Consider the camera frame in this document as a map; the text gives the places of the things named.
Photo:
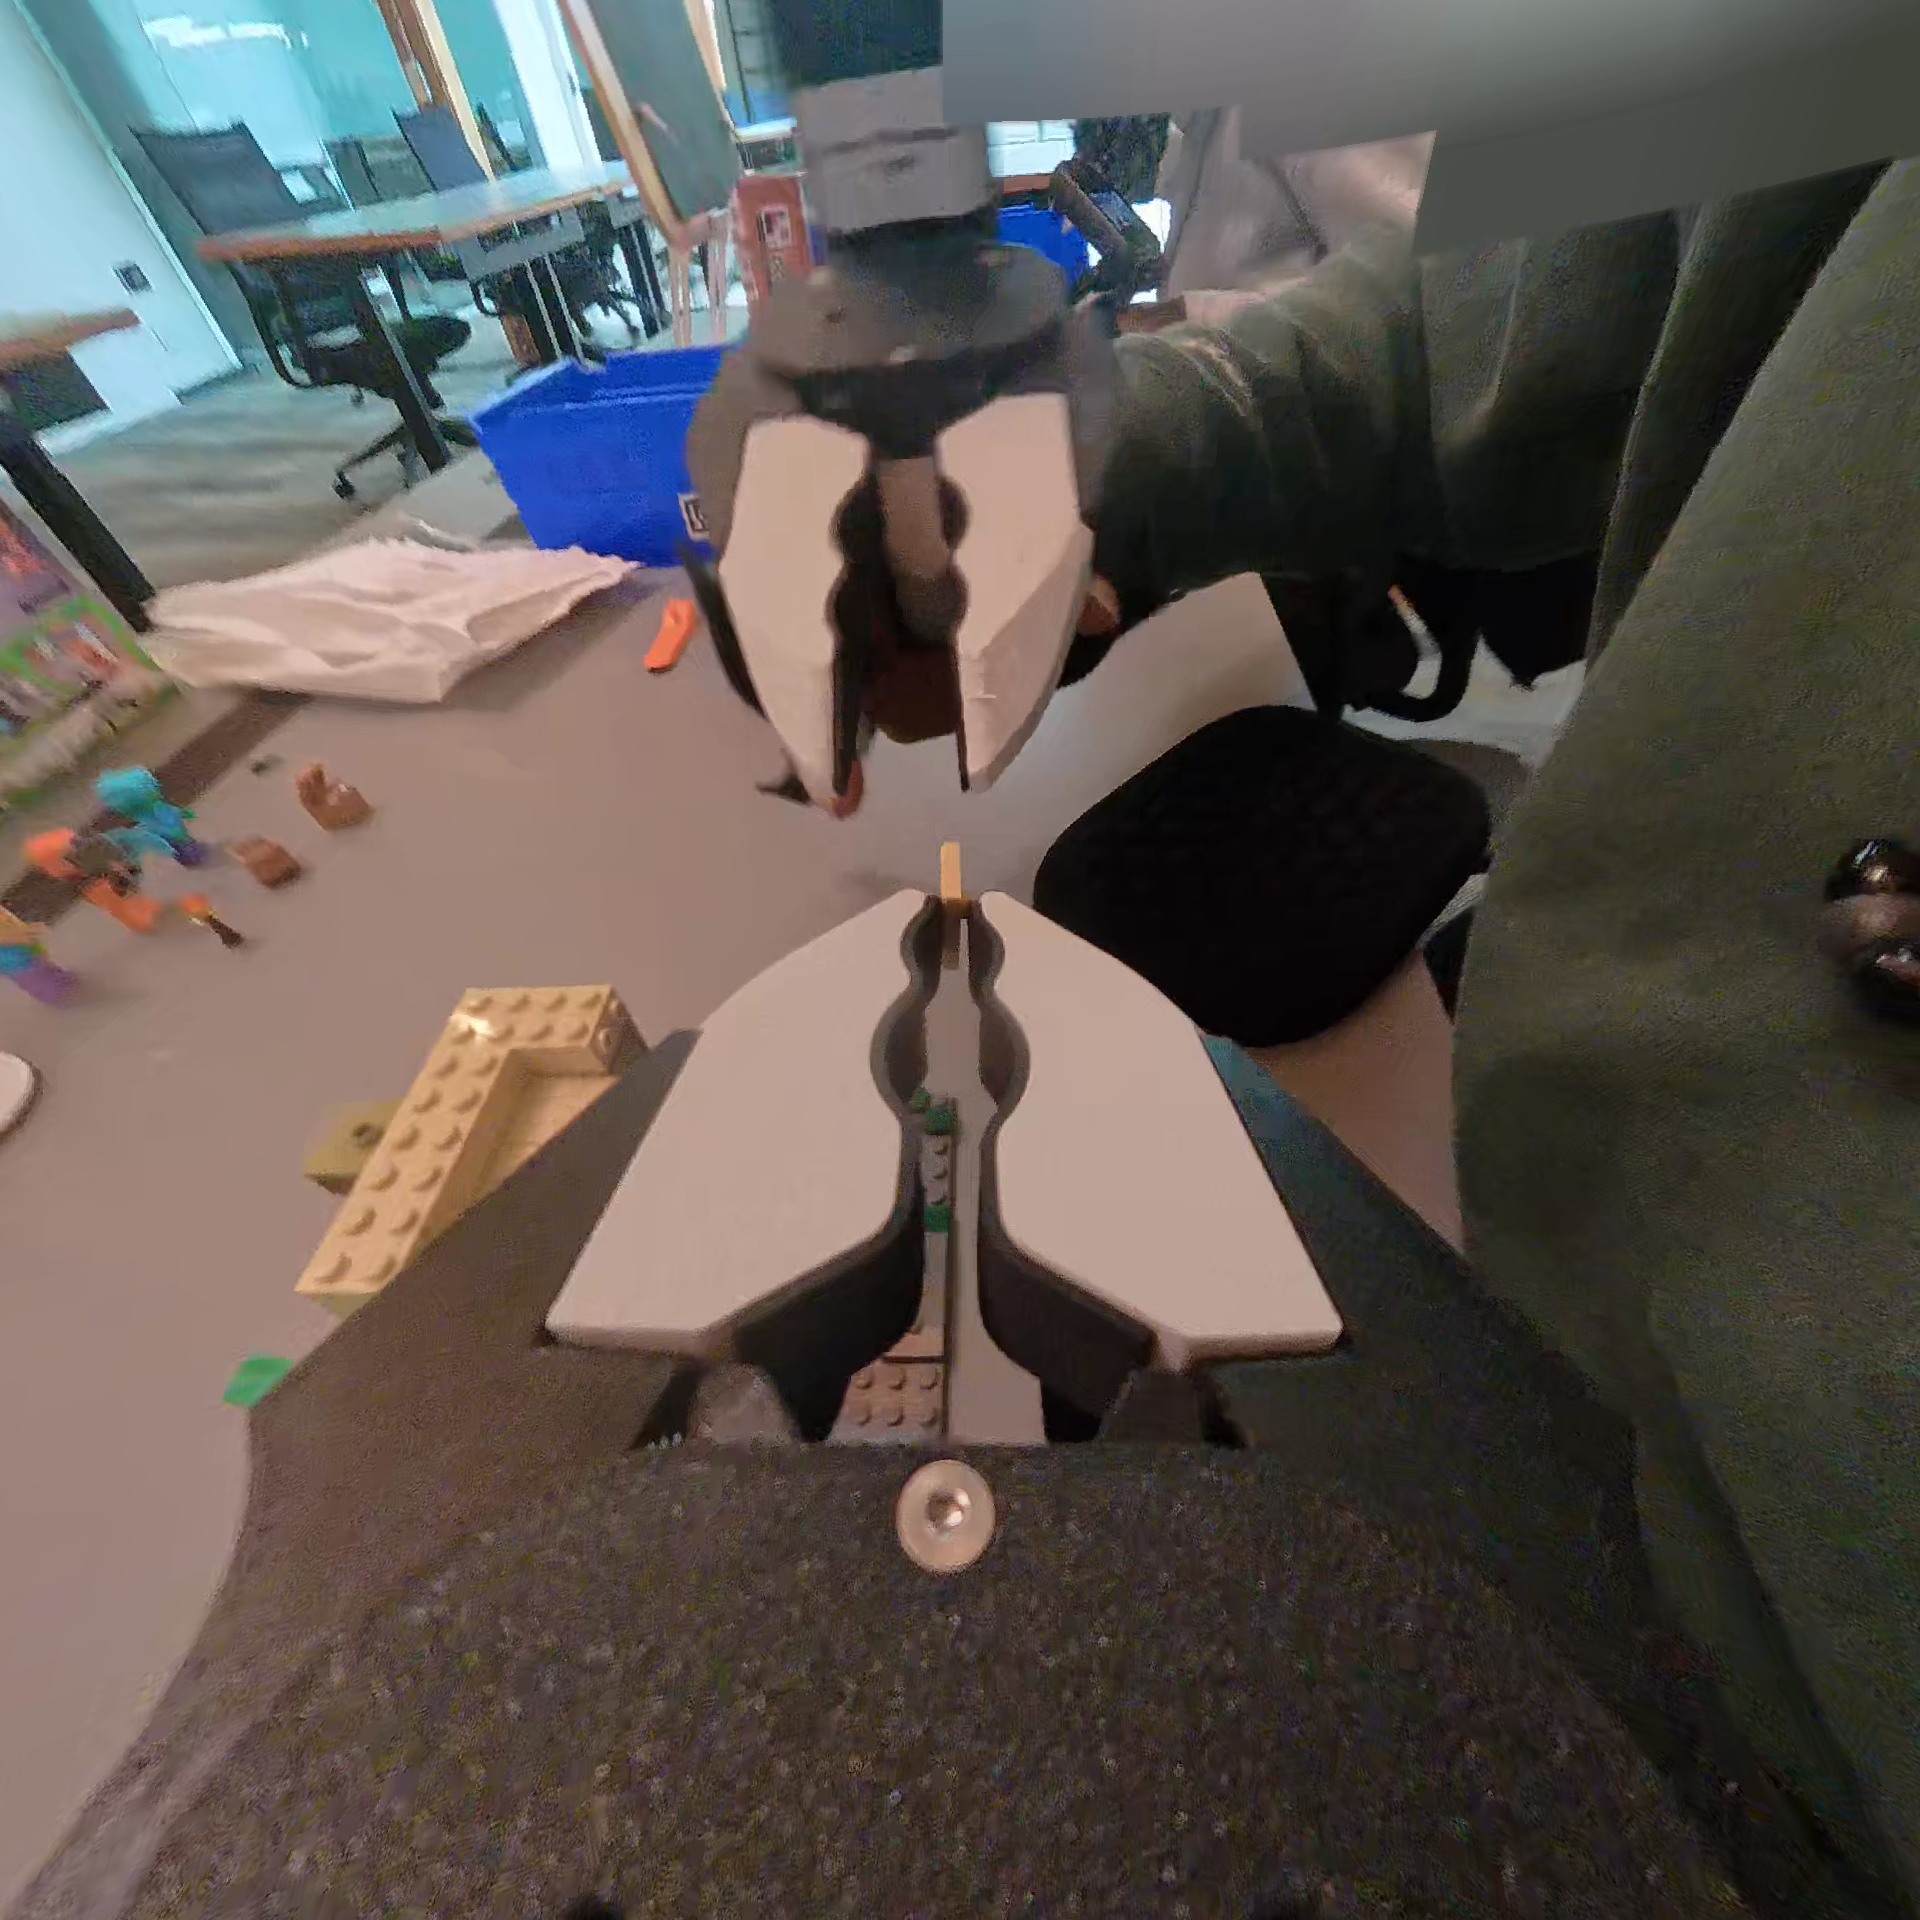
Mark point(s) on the grey tan toy brick build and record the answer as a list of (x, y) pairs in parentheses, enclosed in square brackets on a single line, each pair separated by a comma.
[(451, 1110)]

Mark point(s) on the toy torch piece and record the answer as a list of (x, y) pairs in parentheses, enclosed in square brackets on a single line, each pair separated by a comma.
[(210, 916)]

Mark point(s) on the grey desk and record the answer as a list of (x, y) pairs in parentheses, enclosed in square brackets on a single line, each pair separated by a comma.
[(598, 902)]

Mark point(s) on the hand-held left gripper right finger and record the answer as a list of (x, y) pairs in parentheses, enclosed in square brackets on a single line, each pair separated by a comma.
[(1154, 1185)]

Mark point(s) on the wooden framed chalkboard easel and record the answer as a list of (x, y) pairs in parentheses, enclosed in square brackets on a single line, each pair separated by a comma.
[(668, 90)]

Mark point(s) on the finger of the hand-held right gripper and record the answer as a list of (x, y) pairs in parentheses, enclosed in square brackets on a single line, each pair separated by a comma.
[(780, 569), (1026, 569)]

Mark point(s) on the white crumpled plastic bag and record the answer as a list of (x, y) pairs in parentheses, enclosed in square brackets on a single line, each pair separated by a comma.
[(389, 616)]

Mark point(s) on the tan square single-stud plate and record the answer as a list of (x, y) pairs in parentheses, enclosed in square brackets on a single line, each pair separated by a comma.
[(949, 878)]

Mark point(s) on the black mesh armrest pad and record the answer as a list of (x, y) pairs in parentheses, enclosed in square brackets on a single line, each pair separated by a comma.
[(1260, 870)]

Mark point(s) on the orange brick separator tool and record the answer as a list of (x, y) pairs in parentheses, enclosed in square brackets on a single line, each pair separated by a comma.
[(670, 633)]

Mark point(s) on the person's right hand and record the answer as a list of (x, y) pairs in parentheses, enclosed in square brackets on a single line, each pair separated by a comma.
[(915, 690)]

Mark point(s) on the colourful toy set box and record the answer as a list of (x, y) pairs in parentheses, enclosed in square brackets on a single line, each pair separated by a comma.
[(60, 675)]

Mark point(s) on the black office chair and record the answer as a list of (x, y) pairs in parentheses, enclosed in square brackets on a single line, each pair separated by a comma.
[(376, 338)]

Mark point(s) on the small green toy plate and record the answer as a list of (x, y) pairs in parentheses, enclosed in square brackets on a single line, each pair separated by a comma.
[(259, 1382)]

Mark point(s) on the yellow purple toy figure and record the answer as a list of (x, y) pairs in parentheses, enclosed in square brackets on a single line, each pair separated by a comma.
[(33, 960)]

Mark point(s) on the orange toy figure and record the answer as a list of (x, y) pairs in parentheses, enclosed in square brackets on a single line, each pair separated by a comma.
[(98, 878)]

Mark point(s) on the brown toy brick piece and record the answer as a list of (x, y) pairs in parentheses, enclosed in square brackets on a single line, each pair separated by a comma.
[(268, 862), (332, 798)]

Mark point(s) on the blue plastic storage bin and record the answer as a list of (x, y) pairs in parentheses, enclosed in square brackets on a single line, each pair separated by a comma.
[(598, 450)]

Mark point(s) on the wood-edged background desk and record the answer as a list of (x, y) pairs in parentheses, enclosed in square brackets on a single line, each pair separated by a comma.
[(404, 217)]

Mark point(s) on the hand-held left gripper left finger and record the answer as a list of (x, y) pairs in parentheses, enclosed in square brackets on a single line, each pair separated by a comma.
[(733, 1185)]

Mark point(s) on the person's right forearm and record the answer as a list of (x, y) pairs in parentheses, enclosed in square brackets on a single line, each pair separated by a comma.
[(1349, 388)]

